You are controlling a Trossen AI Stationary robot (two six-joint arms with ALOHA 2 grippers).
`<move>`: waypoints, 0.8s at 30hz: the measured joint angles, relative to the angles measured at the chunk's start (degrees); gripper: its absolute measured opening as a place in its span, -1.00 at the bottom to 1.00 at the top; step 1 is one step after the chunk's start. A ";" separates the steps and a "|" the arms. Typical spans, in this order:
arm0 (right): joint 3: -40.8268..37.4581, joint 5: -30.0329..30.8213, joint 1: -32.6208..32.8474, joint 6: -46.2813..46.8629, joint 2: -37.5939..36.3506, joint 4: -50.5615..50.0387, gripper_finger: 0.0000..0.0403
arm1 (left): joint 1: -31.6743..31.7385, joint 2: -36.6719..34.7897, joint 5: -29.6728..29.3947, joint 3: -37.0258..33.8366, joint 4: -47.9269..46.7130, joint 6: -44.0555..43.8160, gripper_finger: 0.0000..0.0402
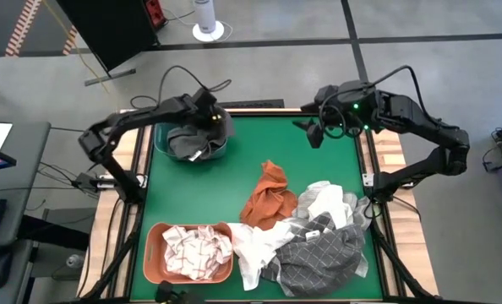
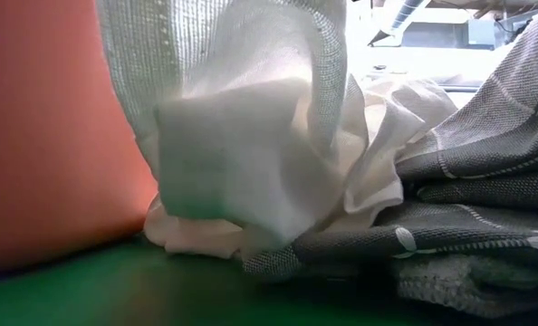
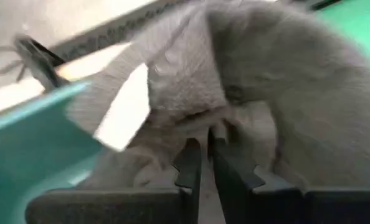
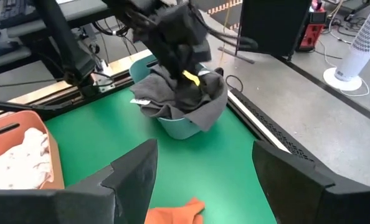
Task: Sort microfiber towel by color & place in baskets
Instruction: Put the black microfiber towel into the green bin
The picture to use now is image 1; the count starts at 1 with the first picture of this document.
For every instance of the black power adapter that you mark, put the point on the black power adapter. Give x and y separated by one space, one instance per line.
90 181

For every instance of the black box under desk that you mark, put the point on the black box under desk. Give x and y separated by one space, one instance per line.
56 232

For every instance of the teal plastic basket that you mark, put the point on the teal plastic basket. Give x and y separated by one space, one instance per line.
160 139

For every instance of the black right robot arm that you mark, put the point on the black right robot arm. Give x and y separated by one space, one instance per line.
424 122

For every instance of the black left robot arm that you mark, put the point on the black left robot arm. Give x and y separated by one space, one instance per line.
149 113

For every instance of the dark grey white-checked towel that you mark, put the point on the dark grey white-checked towel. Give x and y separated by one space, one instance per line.
318 262

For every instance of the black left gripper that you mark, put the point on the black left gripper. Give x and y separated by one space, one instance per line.
219 124

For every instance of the white tower device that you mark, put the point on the white tower device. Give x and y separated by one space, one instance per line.
205 17

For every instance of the black ribbed bar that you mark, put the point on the black ribbed bar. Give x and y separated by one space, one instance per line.
255 104

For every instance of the black standing panel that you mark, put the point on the black standing panel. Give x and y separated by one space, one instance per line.
107 29

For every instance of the cream towel with brown stripes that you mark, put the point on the cream towel with brown stripes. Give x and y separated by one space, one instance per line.
196 253

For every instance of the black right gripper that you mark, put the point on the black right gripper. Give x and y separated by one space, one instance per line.
333 110

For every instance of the red floor device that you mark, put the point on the red floor device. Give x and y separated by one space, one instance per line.
154 10

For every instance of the grey desk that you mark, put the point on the grey desk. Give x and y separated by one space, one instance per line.
23 169

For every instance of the orange plastic basket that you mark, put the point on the orange plastic basket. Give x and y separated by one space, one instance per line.
153 253

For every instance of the orange microfiber towel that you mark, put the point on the orange microfiber towel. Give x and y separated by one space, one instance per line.
268 198

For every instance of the wood and black table frame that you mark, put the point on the wood and black table frame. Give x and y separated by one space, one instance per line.
407 236

